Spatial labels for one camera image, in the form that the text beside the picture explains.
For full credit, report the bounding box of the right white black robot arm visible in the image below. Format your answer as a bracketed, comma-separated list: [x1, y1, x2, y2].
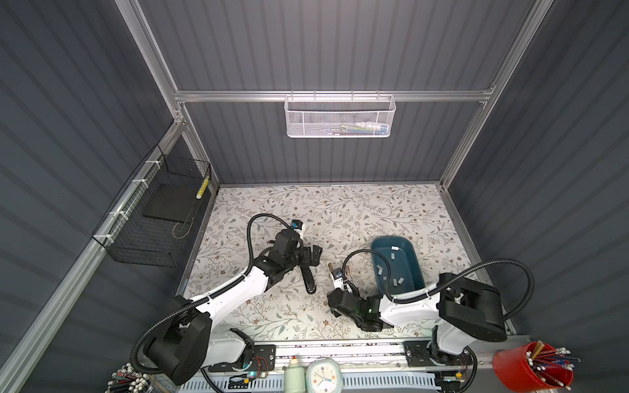
[328, 249, 535, 362]

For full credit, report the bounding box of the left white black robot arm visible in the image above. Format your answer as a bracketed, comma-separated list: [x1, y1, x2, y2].
[129, 214, 323, 386]

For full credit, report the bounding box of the teal plastic tray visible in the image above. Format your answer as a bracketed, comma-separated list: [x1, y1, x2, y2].
[370, 236, 426, 295]

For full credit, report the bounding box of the mint analog clock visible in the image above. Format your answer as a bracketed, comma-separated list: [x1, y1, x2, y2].
[306, 358, 344, 393]

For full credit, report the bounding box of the pale green glue bottle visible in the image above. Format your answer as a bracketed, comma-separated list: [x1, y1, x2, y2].
[283, 355, 306, 393]

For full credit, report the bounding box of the yellow marker in basket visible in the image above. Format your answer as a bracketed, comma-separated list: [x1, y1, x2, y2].
[196, 176, 210, 200]

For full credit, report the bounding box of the black notebook in basket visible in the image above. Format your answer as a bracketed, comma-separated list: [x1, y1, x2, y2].
[143, 184, 201, 224]

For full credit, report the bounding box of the red pencil cup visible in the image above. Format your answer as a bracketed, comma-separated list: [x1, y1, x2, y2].
[492, 341, 581, 392]

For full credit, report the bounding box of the clear cup of pens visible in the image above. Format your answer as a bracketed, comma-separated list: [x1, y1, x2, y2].
[105, 363, 157, 393]

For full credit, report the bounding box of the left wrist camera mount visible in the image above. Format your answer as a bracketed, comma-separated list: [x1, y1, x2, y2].
[291, 219, 306, 239]

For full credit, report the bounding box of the white wire mesh basket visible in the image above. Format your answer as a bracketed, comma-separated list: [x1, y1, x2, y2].
[283, 93, 396, 139]

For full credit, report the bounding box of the black wire basket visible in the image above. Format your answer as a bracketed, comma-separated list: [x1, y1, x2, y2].
[93, 147, 212, 268]

